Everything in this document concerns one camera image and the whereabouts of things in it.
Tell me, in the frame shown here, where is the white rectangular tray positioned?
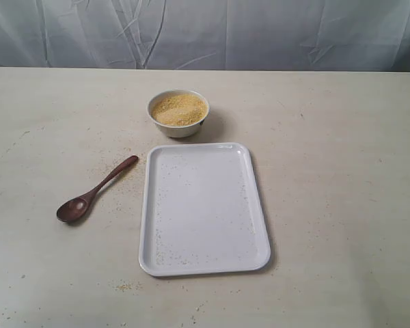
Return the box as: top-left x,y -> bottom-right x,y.
139,142 -> 271,277

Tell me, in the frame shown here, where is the brown wooden spoon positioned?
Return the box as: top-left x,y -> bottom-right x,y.
56,155 -> 139,223

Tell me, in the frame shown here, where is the white bowl of yellow grain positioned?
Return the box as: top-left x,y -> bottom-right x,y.
148,90 -> 210,139

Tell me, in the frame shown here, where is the white backdrop curtain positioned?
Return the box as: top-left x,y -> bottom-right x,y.
0,1 -> 410,72

